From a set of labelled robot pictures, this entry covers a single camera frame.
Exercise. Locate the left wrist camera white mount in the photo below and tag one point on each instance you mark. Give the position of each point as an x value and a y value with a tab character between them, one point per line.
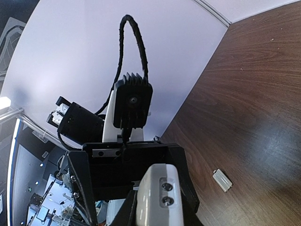
128	109

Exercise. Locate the left aluminium frame post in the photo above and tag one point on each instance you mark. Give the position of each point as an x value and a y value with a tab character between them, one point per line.
214	12

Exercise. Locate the grey battery cover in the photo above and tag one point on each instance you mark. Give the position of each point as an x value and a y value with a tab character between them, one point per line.
222	180

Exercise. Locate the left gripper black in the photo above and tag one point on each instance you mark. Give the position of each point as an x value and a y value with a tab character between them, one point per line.
107	171

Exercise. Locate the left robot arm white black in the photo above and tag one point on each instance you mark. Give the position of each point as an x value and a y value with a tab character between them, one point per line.
82	126

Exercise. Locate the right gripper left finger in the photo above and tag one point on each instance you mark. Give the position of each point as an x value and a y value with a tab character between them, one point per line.
126	215

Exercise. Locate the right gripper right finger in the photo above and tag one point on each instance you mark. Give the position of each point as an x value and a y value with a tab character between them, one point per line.
189	217

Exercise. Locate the white remote control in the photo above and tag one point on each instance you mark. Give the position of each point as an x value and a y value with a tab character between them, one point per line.
159	201

